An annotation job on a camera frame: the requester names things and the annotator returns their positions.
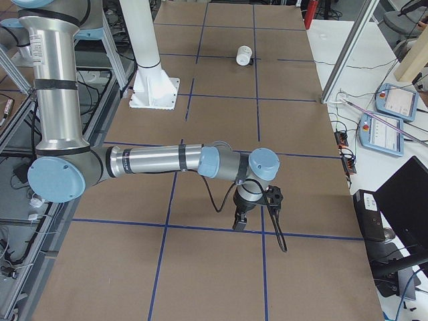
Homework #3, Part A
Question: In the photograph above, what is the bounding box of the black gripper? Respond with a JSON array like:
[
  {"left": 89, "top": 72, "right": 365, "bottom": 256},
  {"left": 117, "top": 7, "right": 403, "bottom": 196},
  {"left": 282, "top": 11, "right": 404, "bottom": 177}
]
[{"left": 232, "top": 185, "right": 258, "bottom": 231}]

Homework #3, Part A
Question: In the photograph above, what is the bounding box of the white smiley mug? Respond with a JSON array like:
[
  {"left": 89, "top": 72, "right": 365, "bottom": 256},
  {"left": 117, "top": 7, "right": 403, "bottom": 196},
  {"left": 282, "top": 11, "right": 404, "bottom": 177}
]
[{"left": 235, "top": 45, "right": 252, "bottom": 66}]

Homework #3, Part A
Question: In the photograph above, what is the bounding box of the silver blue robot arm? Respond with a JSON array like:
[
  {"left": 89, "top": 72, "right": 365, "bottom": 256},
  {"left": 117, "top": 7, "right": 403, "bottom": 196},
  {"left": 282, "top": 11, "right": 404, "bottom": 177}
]
[{"left": 17, "top": 1, "right": 283, "bottom": 231}]

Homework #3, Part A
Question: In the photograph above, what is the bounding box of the black computer box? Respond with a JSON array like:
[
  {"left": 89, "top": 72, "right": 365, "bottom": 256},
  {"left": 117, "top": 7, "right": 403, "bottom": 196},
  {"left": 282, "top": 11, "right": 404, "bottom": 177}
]
[{"left": 353, "top": 189, "right": 385, "bottom": 242}]

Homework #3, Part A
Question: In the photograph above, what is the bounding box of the orange black connector strip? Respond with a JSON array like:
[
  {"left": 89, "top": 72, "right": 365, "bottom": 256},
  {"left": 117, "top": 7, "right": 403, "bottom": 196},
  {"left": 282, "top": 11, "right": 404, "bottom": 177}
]
[{"left": 334, "top": 130, "right": 348, "bottom": 148}]

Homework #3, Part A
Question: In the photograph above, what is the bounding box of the near blue teach pendant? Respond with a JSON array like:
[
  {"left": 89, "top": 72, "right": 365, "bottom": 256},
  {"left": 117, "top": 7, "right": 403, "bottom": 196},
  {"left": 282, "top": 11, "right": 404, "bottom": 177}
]
[{"left": 358, "top": 112, "right": 404, "bottom": 156}]

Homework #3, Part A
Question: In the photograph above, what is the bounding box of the blue teach pendant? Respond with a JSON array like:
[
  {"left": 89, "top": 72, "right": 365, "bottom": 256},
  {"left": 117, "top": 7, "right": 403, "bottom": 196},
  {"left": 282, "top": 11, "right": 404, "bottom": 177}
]
[
  {"left": 375, "top": 83, "right": 419, "bottom": 122},
  {"left": 358, "top": 112, "right": 404, "bottom": 156}
]

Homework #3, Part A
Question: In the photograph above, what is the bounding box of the black laptop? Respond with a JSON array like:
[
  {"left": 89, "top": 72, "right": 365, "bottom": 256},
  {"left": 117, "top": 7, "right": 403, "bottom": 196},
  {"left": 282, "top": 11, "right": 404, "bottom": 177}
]
[{"left": 374, "top": 156, "right": 427, "bottom": 249}]

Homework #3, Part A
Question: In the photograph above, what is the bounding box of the far blue teach pendant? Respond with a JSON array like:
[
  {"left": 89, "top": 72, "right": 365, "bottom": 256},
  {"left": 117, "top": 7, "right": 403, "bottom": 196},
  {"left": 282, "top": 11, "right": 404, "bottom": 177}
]
[{"left": 375, "top": 83, "right": 419, "bottom": 122}]

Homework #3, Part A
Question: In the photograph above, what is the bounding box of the red cylinder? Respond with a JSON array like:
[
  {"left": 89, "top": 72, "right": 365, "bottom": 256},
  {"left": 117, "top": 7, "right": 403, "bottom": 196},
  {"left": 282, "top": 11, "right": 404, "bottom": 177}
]
[{"left": 304, "top": 0, "right": 318, "bottom": 30}]

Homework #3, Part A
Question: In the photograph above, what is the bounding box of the grey office chair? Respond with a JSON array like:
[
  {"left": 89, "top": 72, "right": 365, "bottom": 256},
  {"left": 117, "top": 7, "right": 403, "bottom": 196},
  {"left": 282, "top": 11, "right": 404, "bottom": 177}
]
[{"left": 383, "top": 1, "right": 427, "bottom": 51}]

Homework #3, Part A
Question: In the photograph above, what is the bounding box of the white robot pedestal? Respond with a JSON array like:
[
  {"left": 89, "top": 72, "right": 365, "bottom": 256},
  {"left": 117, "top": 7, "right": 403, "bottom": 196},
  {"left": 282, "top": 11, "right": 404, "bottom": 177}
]
[{"left": 120, "top": 0, "right": 180, "bottom": 110}]

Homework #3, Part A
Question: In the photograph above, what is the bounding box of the wooden post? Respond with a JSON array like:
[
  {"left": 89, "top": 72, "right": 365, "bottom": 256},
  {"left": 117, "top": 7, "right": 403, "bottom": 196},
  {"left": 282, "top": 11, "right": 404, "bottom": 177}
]
[{"left": 394, "top": 21, "right": 427, "bottom": 82}]

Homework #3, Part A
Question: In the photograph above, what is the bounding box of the aluminium frame post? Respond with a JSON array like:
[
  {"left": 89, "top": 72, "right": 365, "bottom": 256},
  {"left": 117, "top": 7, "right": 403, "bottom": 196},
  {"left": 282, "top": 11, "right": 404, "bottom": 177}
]
[{"left": 320, "top": 0, "right": 379, "bottom": 104}]

